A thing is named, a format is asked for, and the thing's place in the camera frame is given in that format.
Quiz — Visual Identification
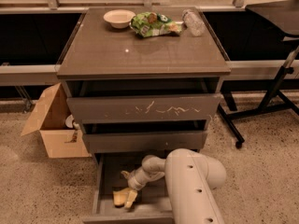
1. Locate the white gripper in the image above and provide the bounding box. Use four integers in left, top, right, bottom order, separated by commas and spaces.
121, 168, 148, 209

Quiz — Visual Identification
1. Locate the yellow sponge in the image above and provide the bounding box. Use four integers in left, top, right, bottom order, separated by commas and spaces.
113, 188, 131, 207

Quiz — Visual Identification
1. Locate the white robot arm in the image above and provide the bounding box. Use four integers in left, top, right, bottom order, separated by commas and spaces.
121, 148, 226, 224

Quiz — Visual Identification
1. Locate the open bottom grey drawer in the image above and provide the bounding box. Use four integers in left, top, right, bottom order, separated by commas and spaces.
82, 153, 176, 224

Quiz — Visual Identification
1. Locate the middle grey drawer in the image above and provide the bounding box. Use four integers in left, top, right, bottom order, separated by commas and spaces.
83, 131, 207, 153

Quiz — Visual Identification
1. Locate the dark grey drawer cabinet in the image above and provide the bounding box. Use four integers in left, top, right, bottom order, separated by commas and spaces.
56, 6, 232, 156

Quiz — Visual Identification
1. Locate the top grey drawer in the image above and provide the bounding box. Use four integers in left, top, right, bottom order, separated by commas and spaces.
67, 94, 221, 124

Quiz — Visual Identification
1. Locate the open cardboard box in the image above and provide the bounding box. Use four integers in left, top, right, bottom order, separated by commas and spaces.
21, 83, 90, 158

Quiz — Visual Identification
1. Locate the white cup in box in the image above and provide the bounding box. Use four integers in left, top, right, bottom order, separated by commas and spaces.
65, 115, 74, 129

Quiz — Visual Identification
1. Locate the green chip bag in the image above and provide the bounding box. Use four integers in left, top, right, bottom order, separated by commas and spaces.
130, 12, 182, 38

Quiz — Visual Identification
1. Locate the white paper bowl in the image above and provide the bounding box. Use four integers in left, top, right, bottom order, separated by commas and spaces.
104, 9, 135, 29

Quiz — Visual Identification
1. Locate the clear plastic bottle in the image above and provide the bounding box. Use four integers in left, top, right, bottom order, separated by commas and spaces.
182, 9, 205, 36

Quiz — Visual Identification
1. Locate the black folding stand table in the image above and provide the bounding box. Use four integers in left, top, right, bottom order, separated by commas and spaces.
217, 0, 299, 149

